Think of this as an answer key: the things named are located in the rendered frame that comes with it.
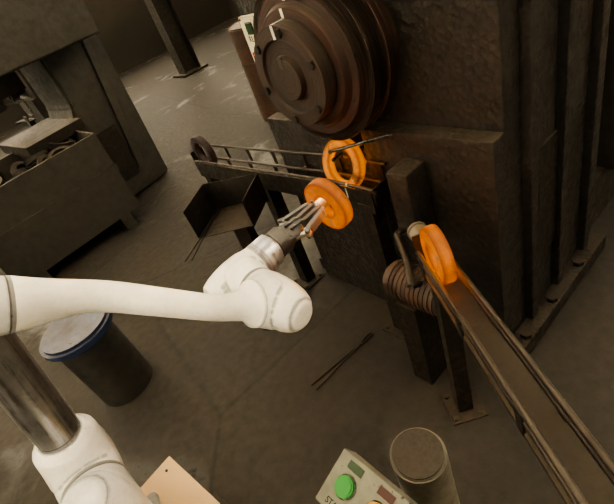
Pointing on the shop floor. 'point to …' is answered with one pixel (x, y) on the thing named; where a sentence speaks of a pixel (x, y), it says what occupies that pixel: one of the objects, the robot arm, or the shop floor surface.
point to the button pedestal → (365, 489)
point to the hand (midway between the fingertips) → (326, 199)
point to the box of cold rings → (48, 204)
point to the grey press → (58, 81)
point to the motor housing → (417, 320)
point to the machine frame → (486, 147)
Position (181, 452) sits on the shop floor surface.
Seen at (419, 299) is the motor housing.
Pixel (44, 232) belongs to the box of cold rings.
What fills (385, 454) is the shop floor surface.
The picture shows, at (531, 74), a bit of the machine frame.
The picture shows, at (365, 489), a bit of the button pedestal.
